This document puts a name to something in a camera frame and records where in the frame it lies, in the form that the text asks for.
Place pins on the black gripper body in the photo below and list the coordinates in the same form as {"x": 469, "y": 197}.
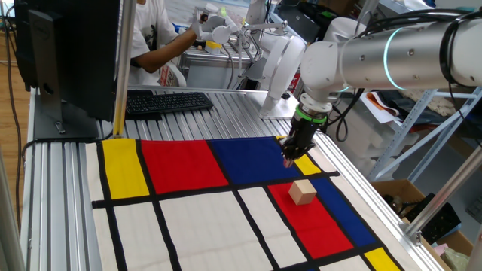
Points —
{"x": 303, "y": 131}

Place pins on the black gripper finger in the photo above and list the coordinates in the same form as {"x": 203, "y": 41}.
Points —
{"x": 288, "y": 154}
{"x": 305, "y": 152}

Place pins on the light wooden cube block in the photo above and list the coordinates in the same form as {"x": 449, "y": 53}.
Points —
{"x": 303, "y": 192}

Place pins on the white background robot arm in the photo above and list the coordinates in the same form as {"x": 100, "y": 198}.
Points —
{"x": 256, "y": 11}

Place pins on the bare person forearm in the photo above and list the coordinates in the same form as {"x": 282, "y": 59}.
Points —
{"x": 165, "y": 50}

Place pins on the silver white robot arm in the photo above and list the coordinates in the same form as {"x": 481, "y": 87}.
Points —
{"x": 376, "y": 56}

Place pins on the colour block patterned cloth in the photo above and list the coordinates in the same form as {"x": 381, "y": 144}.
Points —
{"x": 188, "y": 207}

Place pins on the white haptic control device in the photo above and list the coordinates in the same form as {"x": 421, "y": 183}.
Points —
{"x": 280, "y": 64}

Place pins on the brown cardboard box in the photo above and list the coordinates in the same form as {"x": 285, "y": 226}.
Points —
{"x": 395, "y": 188}

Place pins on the black equipment case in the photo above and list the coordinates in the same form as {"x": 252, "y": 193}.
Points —
{"x": 301, "y": 19}

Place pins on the silver metal case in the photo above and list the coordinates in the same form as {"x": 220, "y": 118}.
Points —
{"x": 203, "y": 71}

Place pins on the grey metal shelf rack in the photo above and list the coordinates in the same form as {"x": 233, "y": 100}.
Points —
{"x": 425, "y": 113}

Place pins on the yellow emergency stop box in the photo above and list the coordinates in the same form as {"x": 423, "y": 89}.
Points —
{"x": 213, "y": 46}

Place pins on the black computer keyboard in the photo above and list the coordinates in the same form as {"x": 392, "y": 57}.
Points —
{"x": 167, "y": 102}

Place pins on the white plastic chair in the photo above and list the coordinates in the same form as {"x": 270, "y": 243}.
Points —
{"x": 175, "y": 73}

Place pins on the black plastic crate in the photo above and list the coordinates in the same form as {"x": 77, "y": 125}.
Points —
{"x": 437, "y": 222}

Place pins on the pale green plastic bag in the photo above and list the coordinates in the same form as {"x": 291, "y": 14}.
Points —
{"x": 455, "y": 259}

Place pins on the person in white t-shirt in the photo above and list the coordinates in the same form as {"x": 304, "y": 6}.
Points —
{"x": 145, "y": 22}

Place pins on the black computer monitor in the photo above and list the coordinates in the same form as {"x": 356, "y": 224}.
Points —
{"x": 75, "y": 56}

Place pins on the aluminium frame post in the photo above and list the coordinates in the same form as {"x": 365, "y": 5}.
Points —
{"x": 367, "y": 11}
{"x": 124, "y": 67}
{"x": 444, "y": 192}

